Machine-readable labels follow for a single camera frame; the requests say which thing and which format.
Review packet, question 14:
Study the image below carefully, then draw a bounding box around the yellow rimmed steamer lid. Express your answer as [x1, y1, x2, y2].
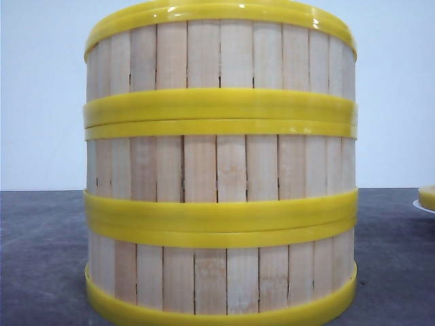
[419, 185, 435, 211]

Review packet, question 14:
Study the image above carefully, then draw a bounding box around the front bamboo steamer basket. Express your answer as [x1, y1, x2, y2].
[85, 230, 357, 325]

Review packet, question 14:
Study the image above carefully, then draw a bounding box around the white plate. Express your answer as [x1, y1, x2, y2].
[413, 199, 435, 214]

